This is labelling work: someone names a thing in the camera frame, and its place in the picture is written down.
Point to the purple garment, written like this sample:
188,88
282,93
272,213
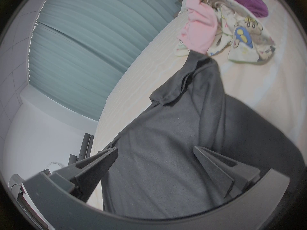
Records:
251,5

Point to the white printed garment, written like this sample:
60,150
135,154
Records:
244,42

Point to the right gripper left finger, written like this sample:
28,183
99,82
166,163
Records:
96,170

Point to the black T-shirt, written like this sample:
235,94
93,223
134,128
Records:
168,140

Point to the round white disc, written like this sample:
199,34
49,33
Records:
56,165

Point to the bed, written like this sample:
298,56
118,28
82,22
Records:
263,68

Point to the pink garment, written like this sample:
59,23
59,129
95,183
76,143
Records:
199,25

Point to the black chest of drawers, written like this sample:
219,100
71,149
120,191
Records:
85,147

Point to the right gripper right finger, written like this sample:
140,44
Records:
220,174

